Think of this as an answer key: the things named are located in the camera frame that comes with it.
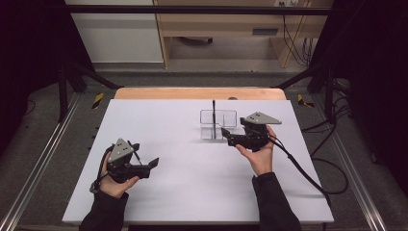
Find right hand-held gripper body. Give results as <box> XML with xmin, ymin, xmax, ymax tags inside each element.
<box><xmin>235</xmin><ymin>111</ymin><xmax>283</xmax><ymax>153</ymax></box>

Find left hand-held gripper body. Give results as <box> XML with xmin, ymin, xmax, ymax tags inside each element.
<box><xmin>106</xmin><ymin>138</ymin><xmax>152</xmax><ymax>185</ymax></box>

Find clear plastic organizer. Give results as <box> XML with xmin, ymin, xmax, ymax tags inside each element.
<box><xmin>199</xmin><ymin>109</ymin><xmax>239</xmax><ymax>141</ymax></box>

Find person's left hand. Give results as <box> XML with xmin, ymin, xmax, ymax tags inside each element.
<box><xmin>99</xmin><ymin>150</ymin><xmax>140</xmax><ymax>199</ymax></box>

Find person's right hand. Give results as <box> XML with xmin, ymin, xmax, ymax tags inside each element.
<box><xmin>235</xmin><ymin>124</ymin><xmax>278</xmax><ymax>177</ymax></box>

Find white board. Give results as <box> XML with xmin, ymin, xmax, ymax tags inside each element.
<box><xmin>62</xmin><ymin>98</ymin><xmax>335</xmax><ymax>225</ymax></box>

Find yellow black tape strip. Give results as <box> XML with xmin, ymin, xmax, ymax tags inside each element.
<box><xmin>91</xmin><ymin>92</ymin><xmax>106</xmax><ymax>110</ymax></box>
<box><xmin>296</xmin><ymin>93</ymin><xmax>316</xmax><ymax>109</ymax></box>

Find wooden desk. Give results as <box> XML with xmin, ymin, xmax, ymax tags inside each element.
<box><xmin>153</xmin><ymin>0</ymin><xmax>335</xmax><ymax>69</ymax></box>

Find white cabinet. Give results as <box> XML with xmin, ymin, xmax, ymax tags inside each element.
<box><xmin>64</xmin><ymin>0</ymin><xmax>165</xmax><ymax>64</ymax></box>

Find black curtain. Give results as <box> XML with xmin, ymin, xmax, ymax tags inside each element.
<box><xmin>309</xmin><ymin>0</ymin><xmax>408</xmax><ymax>195</ymax></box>
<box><xmin>0</xmin><ymin>0</ymin><xmax>95</xmax><ymax>157</ymax></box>

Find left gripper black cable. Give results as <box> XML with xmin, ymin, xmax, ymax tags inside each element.
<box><xmin>89</xmin><ymin>144</ymin><xmax>115</xmax><ymax>194</ymax></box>

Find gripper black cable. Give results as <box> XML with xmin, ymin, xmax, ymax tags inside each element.
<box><xmin>89</xmin><ymin>144</ymin><xmax>115</xmax><ymax>194</ymax></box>
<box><xmin>268</xmin><ymin>134</ymin><xmax>349</xmax><ymax>208</ymax></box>

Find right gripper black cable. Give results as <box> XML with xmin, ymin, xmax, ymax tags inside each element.
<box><xmin>268</xmin><ymin>134</ymin><xmax>349</xmax><ymax>208</ymax></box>

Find black floor cables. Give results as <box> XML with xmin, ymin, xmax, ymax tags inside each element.
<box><xmin>300</xmin><ymin>78</ymin><xmax>353</xmax><ymax>158</ymax></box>

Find aluminium rail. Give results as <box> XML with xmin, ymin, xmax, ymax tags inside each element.
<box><xmin>0</xmin><ymin>92</ymin><xmax>82</xmax><ymax>231</ymax></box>
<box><xmin>311</xmin><ymin>94</ymin><xmax>390</xmax><ymax>231</ymax></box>

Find black frame strut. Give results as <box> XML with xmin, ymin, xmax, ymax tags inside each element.
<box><xmin>57</xmin><ymin>61</ymin><xmax>125</xmax><ymax>123</ymax></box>
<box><xmin>271</xmin><ymin>62</ymin><xmax>339</xmax><ymax>125</ymax></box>

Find black cables behind desk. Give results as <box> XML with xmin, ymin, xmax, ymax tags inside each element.
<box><xmin>279</xmin><ymin>1</ymin><xmax>315</xmax><ymax>67</ymax></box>

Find black frame crossbar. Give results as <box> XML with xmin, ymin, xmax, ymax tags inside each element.
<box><xmin>64</xmin><ymin>4</ymin><xmax>335</xmax><ymax>16</ymax></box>

